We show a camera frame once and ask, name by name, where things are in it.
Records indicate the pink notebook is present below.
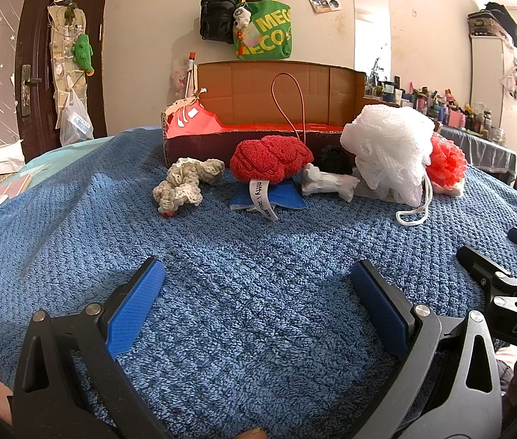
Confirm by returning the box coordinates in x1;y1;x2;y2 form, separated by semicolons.
0;176;32;198

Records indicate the dark brown door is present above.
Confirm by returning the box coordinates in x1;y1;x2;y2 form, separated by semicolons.
14;0;108;161

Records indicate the plastic bag on door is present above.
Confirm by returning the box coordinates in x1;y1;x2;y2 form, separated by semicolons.
59;90;94;147

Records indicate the black backpack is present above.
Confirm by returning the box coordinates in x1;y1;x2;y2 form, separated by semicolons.
200;0;239;45

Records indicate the cardboard box with red lining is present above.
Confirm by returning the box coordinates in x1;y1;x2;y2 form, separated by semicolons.
161;60;380;166

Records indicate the white bear keychain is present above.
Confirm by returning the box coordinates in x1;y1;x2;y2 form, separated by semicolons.
233;5;252;31

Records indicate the wall mirror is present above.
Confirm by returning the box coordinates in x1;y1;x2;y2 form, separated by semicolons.
354;0;391;81

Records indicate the red knitted plush ball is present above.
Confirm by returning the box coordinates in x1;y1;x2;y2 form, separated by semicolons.
228;71;315;222

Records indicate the cosmetics clutter on table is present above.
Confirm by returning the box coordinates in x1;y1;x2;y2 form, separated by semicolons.
365;71;506;145

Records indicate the white towel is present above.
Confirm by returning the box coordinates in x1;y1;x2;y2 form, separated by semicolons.
301;164;360;202

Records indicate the white wardrobe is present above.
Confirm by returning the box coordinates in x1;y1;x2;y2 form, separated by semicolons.
470;35;517;131

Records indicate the white mesh bath pouf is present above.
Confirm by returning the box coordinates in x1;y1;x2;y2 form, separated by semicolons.
340;104;434;227

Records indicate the green plush toy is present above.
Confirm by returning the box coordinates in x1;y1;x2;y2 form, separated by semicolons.
71;34;95;76

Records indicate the mop stick orange tip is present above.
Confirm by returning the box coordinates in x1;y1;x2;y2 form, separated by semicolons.
184;52;196;98

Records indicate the blue knitted blanket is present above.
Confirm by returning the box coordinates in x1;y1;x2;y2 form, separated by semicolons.
0;129;517;438

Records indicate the blue sponge cloth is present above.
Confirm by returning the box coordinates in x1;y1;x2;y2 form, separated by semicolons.
229;179;305;211

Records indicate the white translucent pad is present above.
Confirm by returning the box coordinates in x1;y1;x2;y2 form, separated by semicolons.
352;166;398;203

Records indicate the red mesh bath pouf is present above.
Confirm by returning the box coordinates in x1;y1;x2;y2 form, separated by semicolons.
426;132;467;197

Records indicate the hanging fabric organizer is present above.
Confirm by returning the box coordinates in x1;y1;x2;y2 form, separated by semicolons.
47;4;87;129

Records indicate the black fuzzy scrunchie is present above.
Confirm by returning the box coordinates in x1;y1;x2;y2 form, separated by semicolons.
313;145;353;176

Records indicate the suitcase on wardrobe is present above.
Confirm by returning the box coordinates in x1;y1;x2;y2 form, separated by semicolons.
467;10;511;40

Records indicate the green tote bag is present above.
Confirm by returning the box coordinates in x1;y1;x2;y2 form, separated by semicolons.
233;0;292;60

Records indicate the cream crochet scrunchie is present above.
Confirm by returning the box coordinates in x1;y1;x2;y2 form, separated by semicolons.
152;158;225;216

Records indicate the dark cloth covered table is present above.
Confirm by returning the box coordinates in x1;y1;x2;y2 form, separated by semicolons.
439;126;517;185

